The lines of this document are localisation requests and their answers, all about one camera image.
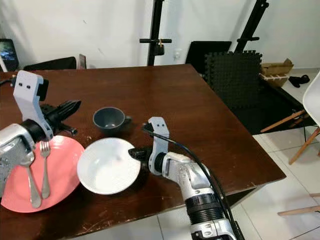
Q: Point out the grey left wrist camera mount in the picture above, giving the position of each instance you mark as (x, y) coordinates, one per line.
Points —
(27, 95)

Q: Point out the silver fork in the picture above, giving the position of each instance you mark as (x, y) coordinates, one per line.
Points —
(45, 170)

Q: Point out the silver spoon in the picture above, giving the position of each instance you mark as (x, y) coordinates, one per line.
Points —
(33, 190)

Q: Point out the white wall outlet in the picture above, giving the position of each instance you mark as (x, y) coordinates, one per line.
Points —
(177, 54)

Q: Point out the brown cardboard box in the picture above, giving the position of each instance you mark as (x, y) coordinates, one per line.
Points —
(276, 69)

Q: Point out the black laptop with lit screen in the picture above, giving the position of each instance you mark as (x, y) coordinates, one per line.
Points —
(8, 52)

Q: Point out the upright black stand pole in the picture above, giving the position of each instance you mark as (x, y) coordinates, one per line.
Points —
(156, 30)

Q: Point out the black floor mat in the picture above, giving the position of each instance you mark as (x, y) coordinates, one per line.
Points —
(275, 102)

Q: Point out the black flat panel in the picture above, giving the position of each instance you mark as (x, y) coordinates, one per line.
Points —
(205, 49)

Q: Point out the white chair with wooden legs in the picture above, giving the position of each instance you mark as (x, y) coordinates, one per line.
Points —
(314, 105)

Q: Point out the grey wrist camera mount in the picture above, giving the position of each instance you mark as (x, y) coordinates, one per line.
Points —
(27, 95)
(159, 140)

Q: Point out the black chair backrest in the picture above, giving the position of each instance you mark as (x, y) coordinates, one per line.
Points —
(50, 63)

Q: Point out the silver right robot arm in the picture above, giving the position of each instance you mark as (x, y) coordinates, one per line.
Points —
(190, 185)

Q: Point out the black foam puzzle mat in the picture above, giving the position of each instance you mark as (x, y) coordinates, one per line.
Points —
(232, 77)

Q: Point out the white bowl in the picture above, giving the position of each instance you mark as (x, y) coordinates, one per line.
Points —
(105, 167)

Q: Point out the black shoes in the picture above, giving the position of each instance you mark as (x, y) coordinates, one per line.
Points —
(299, 80)

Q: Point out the dark grey cup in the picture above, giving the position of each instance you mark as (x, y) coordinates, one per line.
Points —
(109, 119)

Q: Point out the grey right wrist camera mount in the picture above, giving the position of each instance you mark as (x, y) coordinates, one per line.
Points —
(159, 140)

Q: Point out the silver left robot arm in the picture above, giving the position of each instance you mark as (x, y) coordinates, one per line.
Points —
(16, 147)

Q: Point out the slanted black stand pole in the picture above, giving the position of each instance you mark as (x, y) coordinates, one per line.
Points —
(252, 22)

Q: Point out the pink plate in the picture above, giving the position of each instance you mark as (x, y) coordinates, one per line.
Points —
(62, 175)

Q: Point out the brown wooden chair back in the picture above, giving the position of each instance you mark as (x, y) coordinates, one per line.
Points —
(81, 61)

